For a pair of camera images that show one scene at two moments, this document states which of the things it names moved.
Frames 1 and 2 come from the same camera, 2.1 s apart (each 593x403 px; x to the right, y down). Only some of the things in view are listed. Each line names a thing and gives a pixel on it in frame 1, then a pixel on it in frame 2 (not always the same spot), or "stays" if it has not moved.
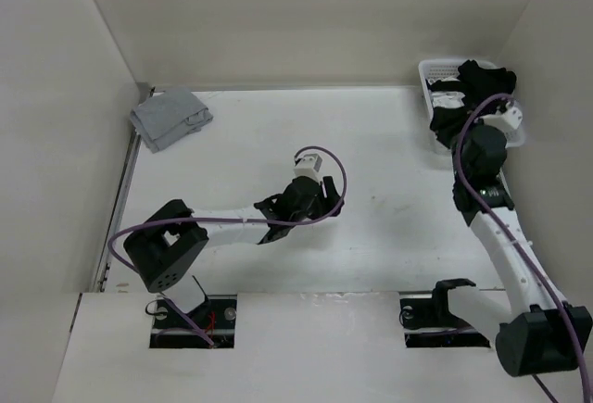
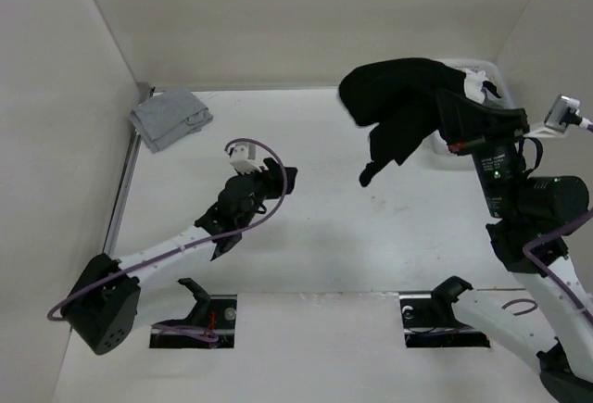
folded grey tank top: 166,117 stays
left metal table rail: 99,283 stays
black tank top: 476,83 -> 402,98
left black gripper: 329,202 -> 274,182
